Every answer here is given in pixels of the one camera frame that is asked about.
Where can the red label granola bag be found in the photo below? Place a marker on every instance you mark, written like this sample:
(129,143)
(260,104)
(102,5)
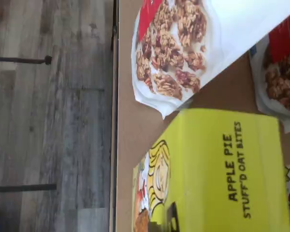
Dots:
(171,48)
(280,79)

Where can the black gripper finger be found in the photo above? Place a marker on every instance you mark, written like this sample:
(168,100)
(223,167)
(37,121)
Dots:
(170,222)

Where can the black shelf beam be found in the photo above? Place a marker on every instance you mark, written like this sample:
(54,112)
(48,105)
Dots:
(114,120)

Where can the black metal rod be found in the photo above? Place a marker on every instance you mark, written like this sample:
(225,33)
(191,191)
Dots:
(19,60)
(21,188)

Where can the wooden shelf board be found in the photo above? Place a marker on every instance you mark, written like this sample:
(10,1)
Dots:
(125,120)

